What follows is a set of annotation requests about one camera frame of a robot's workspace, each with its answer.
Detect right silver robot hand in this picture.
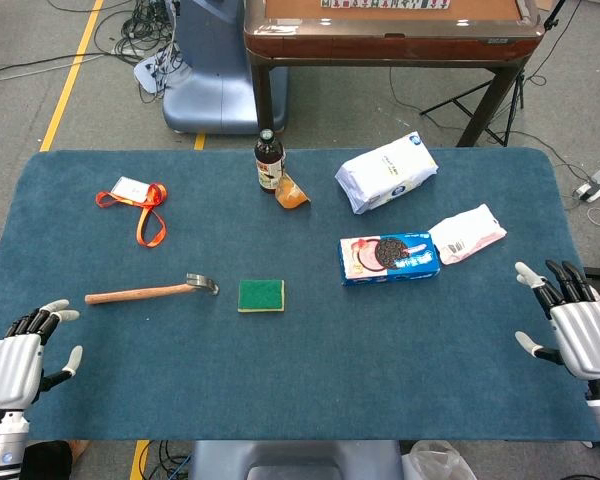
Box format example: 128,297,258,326
514,259,600,381

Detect white pink snack packet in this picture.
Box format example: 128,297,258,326
427,203,508,266

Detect wooden handled hammer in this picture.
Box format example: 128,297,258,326
84,272,220,306

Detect row of mahjong tiles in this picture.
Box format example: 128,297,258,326
320,0,452,11

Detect green yellow scouring sponge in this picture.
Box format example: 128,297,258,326
237,278,286,314

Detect tangled black floor cables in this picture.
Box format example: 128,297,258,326
44,0,184,104

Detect grey blue robot torso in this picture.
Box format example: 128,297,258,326
188,439,406,480

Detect blue table mat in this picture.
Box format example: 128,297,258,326
0,147,600,443

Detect orange snack packet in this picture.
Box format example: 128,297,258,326
273,172,312,211

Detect black tripod stand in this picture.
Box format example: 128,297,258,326
419,0,566,147

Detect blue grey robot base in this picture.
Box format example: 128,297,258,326
161,0,289,135

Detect blue Oreo cookie box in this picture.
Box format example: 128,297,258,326
338,231,442,288

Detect white tissue pack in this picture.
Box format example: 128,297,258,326
334,131,440,216

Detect dark brown glass bottle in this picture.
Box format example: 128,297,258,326
254,128,286,195

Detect brown mahjong table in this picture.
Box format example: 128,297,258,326
242,0,547,148

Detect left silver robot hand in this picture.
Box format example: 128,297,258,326
0,299,84,412

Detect orange lanyard with badge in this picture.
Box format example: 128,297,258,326
95,176,168,249

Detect clear plastic bag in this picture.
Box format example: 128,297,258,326
402,439,479,480

